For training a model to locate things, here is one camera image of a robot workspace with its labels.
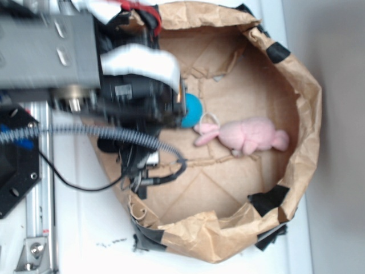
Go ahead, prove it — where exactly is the blue ball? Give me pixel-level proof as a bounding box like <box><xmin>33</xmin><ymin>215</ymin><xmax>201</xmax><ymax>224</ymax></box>
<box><xmin>181</xmin><ymin>93</ymin><xmax>203</xmax><ymax>128</ymax></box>

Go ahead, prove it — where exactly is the coiled grey cable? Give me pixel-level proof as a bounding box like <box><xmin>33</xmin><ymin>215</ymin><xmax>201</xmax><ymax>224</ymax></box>
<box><xmin>0</xmin><ymin>125</ymin><xmax>186</xmax><ymax>160</ymax></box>

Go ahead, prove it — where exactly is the aluminium rail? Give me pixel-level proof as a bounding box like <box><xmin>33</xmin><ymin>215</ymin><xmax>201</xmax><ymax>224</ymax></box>
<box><xmin>25</xmin><ymin>102</ymin><xmax>59</xmax><ymax>273</ymax></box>

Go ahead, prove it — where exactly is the black hexagonal base plate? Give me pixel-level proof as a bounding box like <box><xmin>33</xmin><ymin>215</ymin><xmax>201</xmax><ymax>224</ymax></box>
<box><xmin>1</xmin><ymin>104</ymin><xmax>40</xmax><ymax>219</ymax></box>

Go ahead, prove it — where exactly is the white ribbon cable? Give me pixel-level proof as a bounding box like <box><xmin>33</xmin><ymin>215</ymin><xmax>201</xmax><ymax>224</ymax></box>
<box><xmin>101</xmin><ymin>44</ymin><xmax>182</xmax><ymax>92</ymax></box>

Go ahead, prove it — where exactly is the thin black cable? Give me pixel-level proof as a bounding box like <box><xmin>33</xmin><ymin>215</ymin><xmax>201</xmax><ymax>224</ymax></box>
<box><xmin>36</xmin><ymin>148</ymin><xmax>189</xmax><ymax>192</ymax></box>

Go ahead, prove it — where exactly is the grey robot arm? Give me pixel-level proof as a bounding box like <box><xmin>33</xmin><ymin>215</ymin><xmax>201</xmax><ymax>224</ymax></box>
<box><xmin>1</xmin><ymin>5</ymin><xmax>186</xmax><ymax>195</ymax></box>

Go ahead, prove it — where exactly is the metal corner bracket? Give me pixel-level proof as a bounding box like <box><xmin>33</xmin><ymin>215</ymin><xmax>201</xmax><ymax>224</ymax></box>
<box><xmin>13</xmin><ymin>236</ymin><xmax>54</xmax><ymax>274</ymax></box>

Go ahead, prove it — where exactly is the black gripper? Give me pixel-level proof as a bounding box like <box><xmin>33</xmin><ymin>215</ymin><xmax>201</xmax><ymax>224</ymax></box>
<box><xmin>95</xmin><ymin>17</ymin><xmax>186</xmax><ymax>199</ymax></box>

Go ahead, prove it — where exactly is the pink plush bunny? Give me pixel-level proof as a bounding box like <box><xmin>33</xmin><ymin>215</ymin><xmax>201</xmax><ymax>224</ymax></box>
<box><xmin>193</xmin><ymin>117</ymin><xmax>290</xmax><ymax>157</ymax></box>

